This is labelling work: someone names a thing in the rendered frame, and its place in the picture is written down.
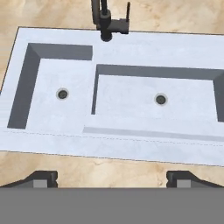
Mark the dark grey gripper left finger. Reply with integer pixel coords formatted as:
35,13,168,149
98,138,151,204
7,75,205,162
0,171,59,188

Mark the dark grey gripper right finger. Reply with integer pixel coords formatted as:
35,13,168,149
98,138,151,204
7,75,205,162
165,171,224,188

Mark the white double-basin sink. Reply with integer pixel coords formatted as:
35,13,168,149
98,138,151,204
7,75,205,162
0,26,224,167

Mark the dark grey tap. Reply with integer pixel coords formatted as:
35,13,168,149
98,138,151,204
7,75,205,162
90,0,131,42

